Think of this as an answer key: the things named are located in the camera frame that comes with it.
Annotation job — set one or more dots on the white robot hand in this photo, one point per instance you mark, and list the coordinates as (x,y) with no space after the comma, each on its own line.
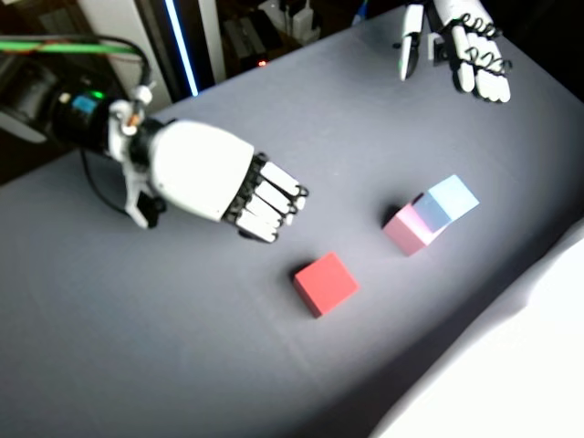
(483,77)
(201,169)

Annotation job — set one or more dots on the small blue foam cube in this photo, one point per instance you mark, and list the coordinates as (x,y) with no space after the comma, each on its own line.
(451,198)

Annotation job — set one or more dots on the red cube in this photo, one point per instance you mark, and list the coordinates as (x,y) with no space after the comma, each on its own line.
(326,283)

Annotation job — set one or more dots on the pink cube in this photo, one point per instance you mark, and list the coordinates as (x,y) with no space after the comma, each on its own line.
(406,232)

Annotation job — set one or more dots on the blue light strip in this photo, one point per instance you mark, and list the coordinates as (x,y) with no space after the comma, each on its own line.
(181,50)

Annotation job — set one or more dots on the grey table cloth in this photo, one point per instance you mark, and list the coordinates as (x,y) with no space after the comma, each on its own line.
(182,342)

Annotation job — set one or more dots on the white background device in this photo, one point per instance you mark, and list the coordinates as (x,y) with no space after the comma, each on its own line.
(301,23)

